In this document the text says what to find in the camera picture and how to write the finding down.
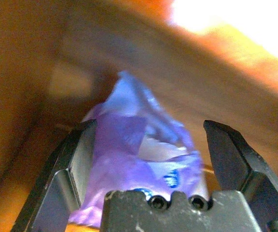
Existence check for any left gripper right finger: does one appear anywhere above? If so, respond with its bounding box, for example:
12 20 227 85
203 119 278 232

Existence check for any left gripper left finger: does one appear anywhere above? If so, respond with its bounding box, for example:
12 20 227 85
11 119 98 232

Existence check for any purple tissue pack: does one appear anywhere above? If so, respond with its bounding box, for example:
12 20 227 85
68 70 209 228

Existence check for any wooden cabinet with shelves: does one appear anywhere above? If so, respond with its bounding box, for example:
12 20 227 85
0 0 278 232

